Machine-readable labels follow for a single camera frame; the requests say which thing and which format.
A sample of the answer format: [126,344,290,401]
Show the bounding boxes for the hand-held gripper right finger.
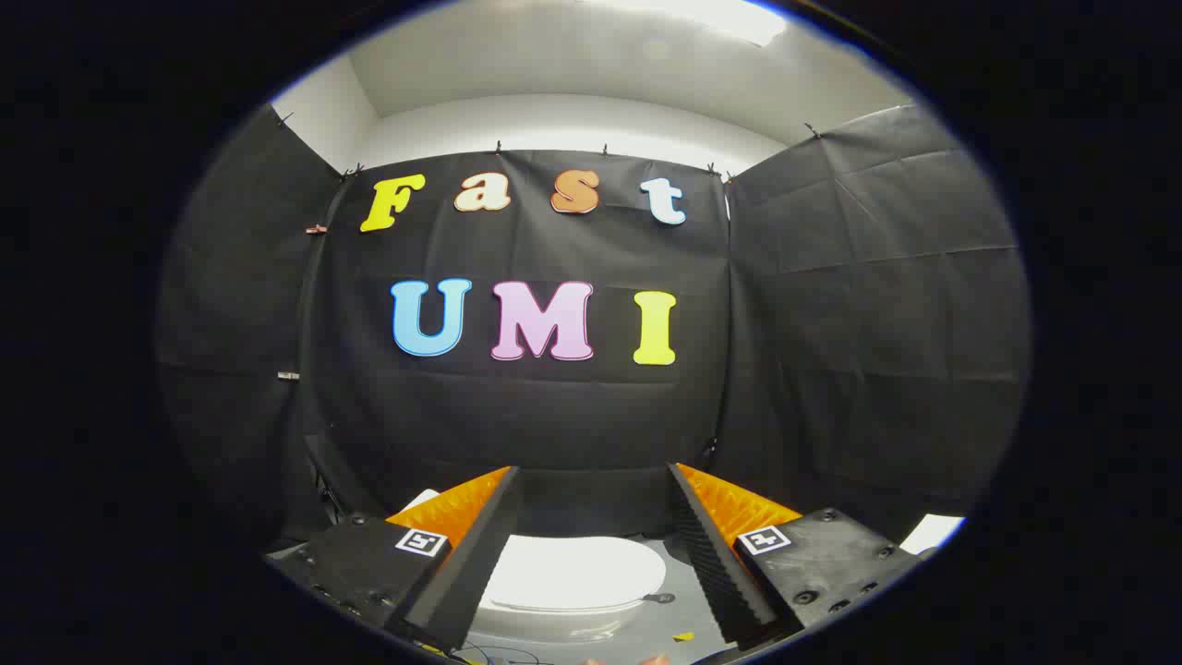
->
[667,462,924,648]

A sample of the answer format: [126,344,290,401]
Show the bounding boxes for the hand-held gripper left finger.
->
[266,466,521,653]

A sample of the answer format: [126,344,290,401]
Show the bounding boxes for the white toilet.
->
[402,490,652,645]

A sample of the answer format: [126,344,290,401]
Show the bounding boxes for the black backdrop cloth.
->
[157,102,1031,555]

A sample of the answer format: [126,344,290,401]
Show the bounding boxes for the thin cables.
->
[451,640,557,665]

